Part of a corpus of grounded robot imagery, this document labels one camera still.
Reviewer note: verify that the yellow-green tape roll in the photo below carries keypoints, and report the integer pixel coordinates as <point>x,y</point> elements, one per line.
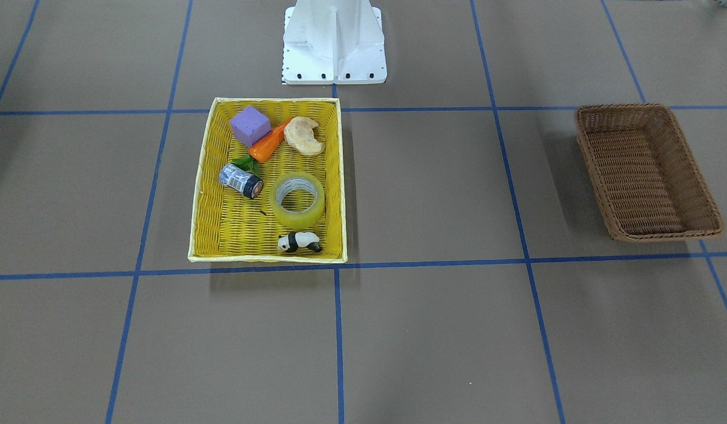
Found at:
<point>297,181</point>

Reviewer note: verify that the brown wicker basket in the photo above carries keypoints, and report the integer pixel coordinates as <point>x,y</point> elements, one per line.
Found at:
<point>648,185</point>

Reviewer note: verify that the black white panda figurine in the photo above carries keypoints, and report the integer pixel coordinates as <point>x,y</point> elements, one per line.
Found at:
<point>291,242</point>

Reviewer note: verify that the beige toy croissant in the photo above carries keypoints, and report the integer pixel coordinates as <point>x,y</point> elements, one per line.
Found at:
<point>299,134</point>

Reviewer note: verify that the blue-grey battery cylinder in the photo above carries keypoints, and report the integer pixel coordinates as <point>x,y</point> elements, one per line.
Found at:
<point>247,184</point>

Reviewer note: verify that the orange toy carrot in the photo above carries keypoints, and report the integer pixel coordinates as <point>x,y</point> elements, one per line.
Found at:
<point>261,151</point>

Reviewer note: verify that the purple foam cube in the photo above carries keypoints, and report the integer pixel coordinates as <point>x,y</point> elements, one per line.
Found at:
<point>249,126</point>

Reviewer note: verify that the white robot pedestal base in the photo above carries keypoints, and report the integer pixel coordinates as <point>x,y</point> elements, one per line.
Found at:
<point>333,42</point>

